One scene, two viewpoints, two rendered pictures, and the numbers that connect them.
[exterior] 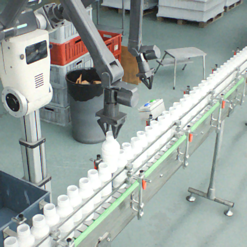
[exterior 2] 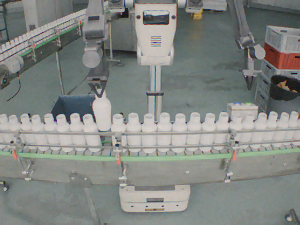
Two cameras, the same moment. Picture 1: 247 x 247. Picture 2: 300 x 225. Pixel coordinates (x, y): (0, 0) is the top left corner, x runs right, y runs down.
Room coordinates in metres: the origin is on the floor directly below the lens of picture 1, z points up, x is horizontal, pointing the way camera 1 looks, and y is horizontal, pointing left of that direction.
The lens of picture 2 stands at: (1.05, -0.74, 1.71)
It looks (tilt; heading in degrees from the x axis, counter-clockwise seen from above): 33 degrees down; 57
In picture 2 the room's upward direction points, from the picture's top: straight up
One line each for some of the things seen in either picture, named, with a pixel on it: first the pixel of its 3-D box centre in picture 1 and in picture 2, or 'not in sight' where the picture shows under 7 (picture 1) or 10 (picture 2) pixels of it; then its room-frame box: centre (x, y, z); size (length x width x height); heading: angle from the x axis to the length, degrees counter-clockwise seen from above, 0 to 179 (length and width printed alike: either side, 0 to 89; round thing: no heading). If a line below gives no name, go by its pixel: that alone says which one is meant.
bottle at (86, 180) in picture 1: (85, 198); (64, 133); (1.19, 0.13, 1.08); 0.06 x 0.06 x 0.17
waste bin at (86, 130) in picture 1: (90, 106); (282, 107); (3.56, 0.32, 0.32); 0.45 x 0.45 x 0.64
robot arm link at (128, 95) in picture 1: (121, 87); (94, 44); (1.32, 0.01, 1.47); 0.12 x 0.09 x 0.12; 58
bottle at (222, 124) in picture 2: (165, 128); (221, 130); (1.75, -0.20, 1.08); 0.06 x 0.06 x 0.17
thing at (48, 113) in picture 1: (65, 103); (278, 99); (4.07, 0.64, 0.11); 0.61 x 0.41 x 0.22; 154
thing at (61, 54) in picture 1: (61, 44); (288, 55); (4.08, 0.64, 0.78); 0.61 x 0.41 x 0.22; 155
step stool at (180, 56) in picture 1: (179, 64); not in sight; (5.13, -0.73, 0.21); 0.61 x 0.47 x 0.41; 21
